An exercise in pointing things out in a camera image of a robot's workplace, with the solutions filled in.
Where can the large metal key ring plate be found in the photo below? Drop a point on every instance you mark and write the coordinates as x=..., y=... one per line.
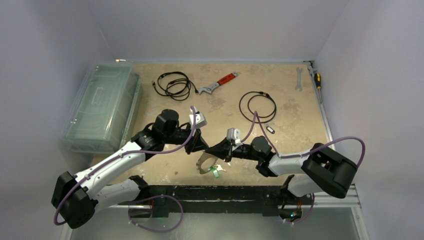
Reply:
x=206, y=163

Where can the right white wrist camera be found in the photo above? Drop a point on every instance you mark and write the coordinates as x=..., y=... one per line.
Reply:
x=233, y=135

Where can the green key tag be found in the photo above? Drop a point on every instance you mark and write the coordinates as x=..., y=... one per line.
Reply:
x=216, y=173

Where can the clear plastic storage box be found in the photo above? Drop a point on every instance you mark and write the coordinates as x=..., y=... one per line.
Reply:
x=101, y=117

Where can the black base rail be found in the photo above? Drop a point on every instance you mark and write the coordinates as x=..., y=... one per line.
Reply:
x=269, y=201

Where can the silver open-end wrench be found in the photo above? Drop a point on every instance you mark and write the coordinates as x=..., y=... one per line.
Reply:
x=298, y=86

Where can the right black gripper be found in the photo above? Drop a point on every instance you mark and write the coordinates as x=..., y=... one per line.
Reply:
x=228, y=149

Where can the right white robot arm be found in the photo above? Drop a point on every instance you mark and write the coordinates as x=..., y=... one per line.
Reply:
x=320, y=169

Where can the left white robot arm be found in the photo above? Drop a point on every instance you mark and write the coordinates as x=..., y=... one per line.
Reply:
x=77, y=197

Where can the red handled adjustable wrench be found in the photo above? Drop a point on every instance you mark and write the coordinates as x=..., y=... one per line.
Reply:
x=209, y=89

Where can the yellow black screwdriver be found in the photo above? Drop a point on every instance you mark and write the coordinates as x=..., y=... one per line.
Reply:
x=317, y=80

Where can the aluminium frame rail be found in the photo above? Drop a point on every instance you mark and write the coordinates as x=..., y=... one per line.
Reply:
x=324, y=200

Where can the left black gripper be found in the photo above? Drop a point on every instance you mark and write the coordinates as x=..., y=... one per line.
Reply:
x=196, y=143

